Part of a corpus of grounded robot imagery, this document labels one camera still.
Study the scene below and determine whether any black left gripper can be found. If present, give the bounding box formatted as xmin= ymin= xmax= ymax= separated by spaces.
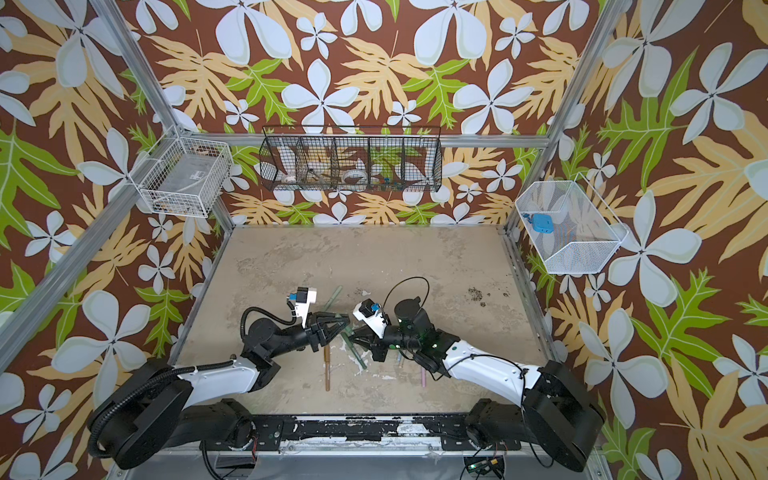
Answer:
xmin=268 ymin=311 xmax=348 ymax=362

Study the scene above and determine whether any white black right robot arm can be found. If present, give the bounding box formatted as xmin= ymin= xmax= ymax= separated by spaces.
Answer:
xmin=351 ymin=298 xmax=605 ymax=472

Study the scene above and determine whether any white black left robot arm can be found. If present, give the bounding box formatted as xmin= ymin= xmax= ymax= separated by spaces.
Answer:
xmin=87 ymin=308 xmax=350 ymax=470

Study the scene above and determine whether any small green circuit board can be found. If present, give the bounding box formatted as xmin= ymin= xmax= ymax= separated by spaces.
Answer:
xmin=459 ymin=456 xmax=505 ymax=479

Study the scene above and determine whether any blue object in basket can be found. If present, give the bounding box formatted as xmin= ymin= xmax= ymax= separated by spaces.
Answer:
xmin=523 ymin=213 xmax=555 ymax=234

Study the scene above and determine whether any white mesh basket right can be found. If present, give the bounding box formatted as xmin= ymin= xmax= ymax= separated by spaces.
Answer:
xmin=515 ymin=175 xmax=629 ymax=276

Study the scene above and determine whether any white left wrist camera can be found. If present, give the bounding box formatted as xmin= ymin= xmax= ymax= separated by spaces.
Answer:
xmin=287 ymin=287 xmax=317 ymax=327

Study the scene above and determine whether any black camera cable right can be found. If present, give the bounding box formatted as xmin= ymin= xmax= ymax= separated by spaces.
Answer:
xmin=381 ymin=275 xmax=432 ymax=313

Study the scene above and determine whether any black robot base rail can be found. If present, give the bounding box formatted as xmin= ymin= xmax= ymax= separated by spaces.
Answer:
xmin=203 ymin=413 xmax=523 ymax=452

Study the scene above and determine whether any black wire basket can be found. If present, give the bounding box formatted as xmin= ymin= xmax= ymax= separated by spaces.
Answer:
xmin=256 ymin=125 xmax=444 ymax=192

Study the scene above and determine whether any white wire basket left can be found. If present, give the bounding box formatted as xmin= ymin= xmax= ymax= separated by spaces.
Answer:
xmin=132 ymin=136 xmax=233 ymax=218

